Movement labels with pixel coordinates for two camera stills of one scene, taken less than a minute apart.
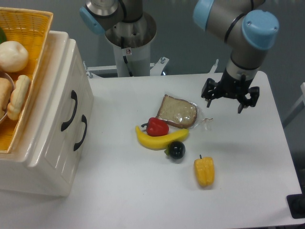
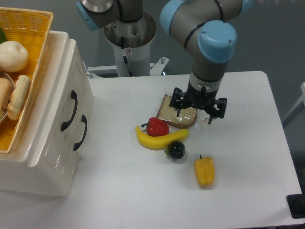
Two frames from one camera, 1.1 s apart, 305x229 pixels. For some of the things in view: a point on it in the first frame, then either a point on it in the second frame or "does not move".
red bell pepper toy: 156,127 does not move
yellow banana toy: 159,142 does not move
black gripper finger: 240,108 to 210,119
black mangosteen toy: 175,149 does not move
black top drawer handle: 74,95 does not move
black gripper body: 230,88 to 204,99
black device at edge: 296,204 does not move
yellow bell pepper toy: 205,169 does not move
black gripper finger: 209,101 to 178,111
